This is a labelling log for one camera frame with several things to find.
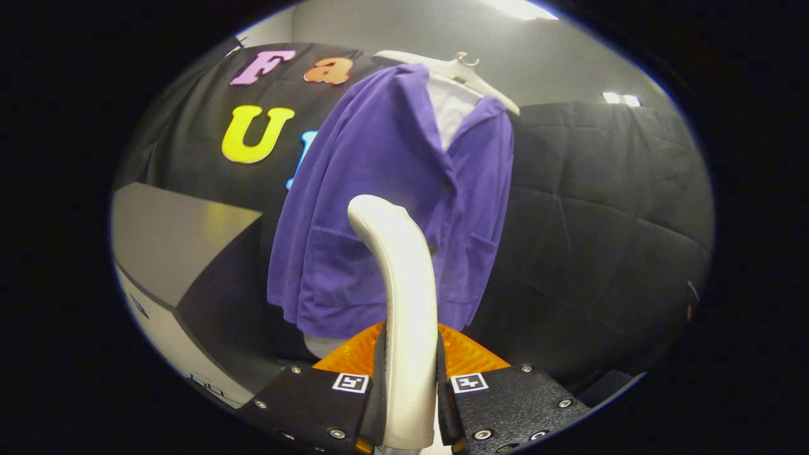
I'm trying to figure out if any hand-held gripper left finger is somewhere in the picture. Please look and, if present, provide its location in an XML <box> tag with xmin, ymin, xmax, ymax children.
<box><xmin>237</xmin><ymin>321</ymin><xmax>387</xmax><ymax>455</ymax></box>

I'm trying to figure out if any black quilted curtain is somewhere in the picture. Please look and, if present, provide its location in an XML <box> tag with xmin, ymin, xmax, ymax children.
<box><xmin>466</xmin><ymin>101</ymin><xmax>715</xmax><ymax>394</ymax></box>

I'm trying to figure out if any large ceiling light panel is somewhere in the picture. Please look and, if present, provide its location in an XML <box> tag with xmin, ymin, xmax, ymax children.
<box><xmin>484</xmin><ymin>0</ymin><xmax>560</xmax><ymax>21</ymax></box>

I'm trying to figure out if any dark rounded object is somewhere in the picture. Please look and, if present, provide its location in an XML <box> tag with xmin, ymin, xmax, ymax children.
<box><xmin>578</xmin><ymin>370</ymin><xmax>647</xmax><ymax>408</ymax></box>

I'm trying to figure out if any white clothes hanger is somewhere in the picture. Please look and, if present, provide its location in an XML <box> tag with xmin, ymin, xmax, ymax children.
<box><xmin>373</xmin><ymin>51</ymin><xmax>521</xmax><ymax>118</ymax></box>

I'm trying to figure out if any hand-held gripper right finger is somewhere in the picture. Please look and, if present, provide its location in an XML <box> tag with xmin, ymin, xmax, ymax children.
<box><xmin>435</xmin><ymin>322</ymin><xmax>592</xmax><ymax>455</ymax></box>

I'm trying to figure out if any white garment steamer head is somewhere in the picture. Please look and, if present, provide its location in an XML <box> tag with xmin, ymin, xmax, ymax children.
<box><xmin>347</xmin><ymin>194</ymin><xmax>441</xmax><ymax>455</ymax></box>

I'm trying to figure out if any purple jacket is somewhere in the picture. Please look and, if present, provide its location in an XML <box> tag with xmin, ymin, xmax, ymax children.
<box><xmin>267</xmin><ymin>63</ymin><xmax>516</xmax><ymax>339</ymax></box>

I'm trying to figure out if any grey cabinet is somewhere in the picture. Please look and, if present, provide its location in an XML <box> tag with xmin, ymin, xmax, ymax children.
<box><xmin>111</xmin><ymin>182</ymin><xmax>317</xmax><ymax>409</ymax></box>

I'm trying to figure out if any white shirt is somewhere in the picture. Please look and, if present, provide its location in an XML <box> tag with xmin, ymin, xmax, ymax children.
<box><xmin>303</xmin><ymin>73</ymin><xmax>485</xmax><ymax>361</ymax></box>

